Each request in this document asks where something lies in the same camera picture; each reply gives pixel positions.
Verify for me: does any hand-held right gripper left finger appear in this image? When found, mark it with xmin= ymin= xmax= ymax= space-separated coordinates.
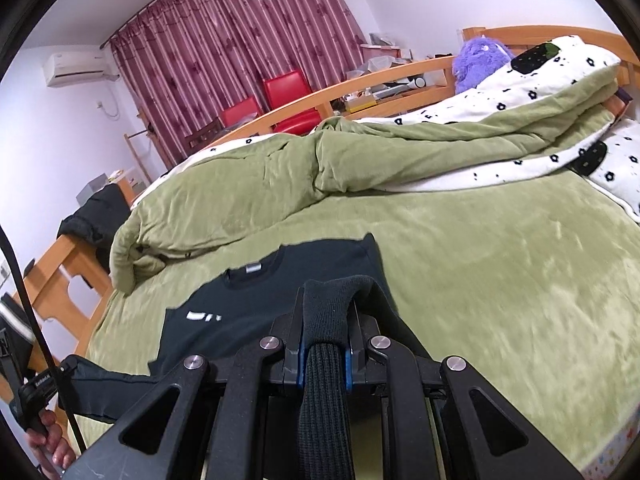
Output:
xmin=60 ymin=287 xmax=307 ymax=480

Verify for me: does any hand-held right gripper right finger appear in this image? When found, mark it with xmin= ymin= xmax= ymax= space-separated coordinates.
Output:
xmin=344 ymin=305 xmax=586 ymax=480

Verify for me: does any black sweatshirt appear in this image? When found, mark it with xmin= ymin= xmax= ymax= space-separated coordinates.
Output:
xmin=64 ymin=232 xmax=432 ymax=480

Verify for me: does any person's left hand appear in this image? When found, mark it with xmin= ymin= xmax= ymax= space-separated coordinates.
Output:
xmin=26 ymin=409 xmax=78 ymax=477

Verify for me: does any black garment with white stripes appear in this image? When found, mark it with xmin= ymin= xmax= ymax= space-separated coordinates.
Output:
xmin=0 ymin=292 xmax=35 ymax=357

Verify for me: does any green plush bed sheet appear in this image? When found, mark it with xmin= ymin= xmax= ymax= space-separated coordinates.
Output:
xmin=65 ymin=170 xmax=640 ymax=472

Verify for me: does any black jacket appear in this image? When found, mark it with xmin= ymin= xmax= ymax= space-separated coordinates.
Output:
xmin=56 ymin=184 xmax=133 ymax=272

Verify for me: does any green quilt with floral lining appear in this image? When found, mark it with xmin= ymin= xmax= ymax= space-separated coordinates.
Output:
xmin=109 ymin=35 xmax=625 ymax=297

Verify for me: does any grey box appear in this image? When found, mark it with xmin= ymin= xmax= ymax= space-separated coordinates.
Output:
xmin=76 ymin=173 xmax=111 ymax=207

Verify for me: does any dark wooden chair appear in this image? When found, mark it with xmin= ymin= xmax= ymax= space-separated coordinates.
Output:
xmin=184 ymin=117 xmax=224 ymax=154

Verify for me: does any red chair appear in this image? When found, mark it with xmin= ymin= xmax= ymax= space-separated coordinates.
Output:
xmin=263 ymin=70 xmax=322 ymax=137
xmin=219 ymin=96 xmax=264 ymax=129

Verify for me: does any wooden coat rack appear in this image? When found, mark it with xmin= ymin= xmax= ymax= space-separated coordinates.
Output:
xmin=123 ymin=109 xmax=167 ymax=182

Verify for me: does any cluttered desk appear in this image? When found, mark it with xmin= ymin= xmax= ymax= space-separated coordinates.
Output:
xmin=340 ymin=32 xmax=457 ymax=114

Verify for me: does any dark red floral curtain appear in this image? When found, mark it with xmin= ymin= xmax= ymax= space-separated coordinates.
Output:
xmin=109 ymin=0 xmax=369 ymax=167

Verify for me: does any purple plush toy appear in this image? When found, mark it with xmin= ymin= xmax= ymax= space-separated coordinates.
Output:
xmin=452 ymin=35 xmax=516 ymax=95

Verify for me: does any white air conditioner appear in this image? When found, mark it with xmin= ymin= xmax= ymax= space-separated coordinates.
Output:
xmin=42 ymin=50 xmax=121 ymax=87

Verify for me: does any white floral pillow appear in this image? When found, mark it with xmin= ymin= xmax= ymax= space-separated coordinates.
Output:
xmin=582 ymin=119 xmax=640 ymax=222

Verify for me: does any left hand-held gripper cable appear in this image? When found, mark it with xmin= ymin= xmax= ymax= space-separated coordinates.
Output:
xmin=0 ymin=222 xmax=87 ymax=457

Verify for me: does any wooden bed frame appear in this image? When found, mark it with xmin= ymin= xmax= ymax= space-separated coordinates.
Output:
xmin=20 ymin=25 xmax=640 ymax=361

